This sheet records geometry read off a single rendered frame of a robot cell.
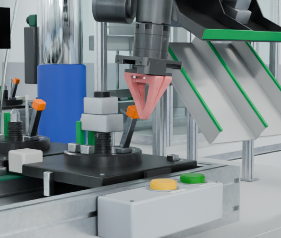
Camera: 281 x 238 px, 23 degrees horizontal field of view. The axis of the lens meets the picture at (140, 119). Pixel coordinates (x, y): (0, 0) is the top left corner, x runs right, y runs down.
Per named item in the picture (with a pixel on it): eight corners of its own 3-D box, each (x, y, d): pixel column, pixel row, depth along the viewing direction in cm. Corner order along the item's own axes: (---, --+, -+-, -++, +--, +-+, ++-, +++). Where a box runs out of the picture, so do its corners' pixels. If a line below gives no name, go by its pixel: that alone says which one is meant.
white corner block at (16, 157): (43, 172, 123) (43, 149, 123) (23, 175, 120) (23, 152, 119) (27, 169, 126) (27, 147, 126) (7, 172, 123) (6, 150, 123)
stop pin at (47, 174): (54, 195, 115) (54, 171, 114) (48, 196, 114) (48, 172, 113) (48, 194, 115) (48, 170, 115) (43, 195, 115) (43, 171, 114)
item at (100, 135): (114, 149, 123) (114, 130, 123) (102, 151, 121) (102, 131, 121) (103, 148, 125) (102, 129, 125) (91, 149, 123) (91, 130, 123)
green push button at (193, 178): (210, 187, 108) (210, 174, 108) (194, 191, 105) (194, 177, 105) (190, 183, 111) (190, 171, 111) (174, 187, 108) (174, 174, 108)
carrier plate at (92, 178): (197, 171, 124) (197, 159, 124) (101, 190, 107) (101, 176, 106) (103, 157, 140) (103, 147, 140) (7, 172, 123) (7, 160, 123)
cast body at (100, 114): (123, 131, 122) (123, 91, 122) (106, 132, 119) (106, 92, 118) (90, 127, 128) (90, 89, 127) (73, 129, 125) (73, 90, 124)
